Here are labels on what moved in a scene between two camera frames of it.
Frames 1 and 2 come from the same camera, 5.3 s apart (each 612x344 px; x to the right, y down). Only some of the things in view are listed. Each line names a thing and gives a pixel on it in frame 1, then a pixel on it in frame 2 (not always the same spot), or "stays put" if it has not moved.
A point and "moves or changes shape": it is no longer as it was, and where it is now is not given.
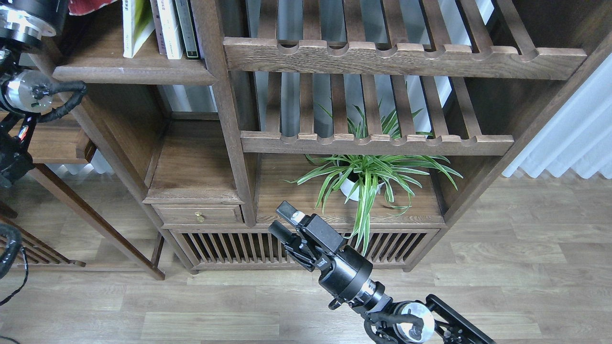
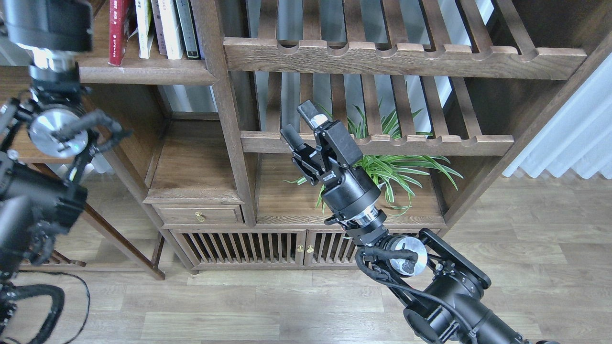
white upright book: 171,28 stays put
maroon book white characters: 159,32 stays put
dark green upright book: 187,28 stays put
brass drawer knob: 199,218 stays put
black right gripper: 316,245 to 330,158
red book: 76,7 moves or changes shape
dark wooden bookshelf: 384,118 stays put
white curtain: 579,137 stays put
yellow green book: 138,24 moves or changes shape
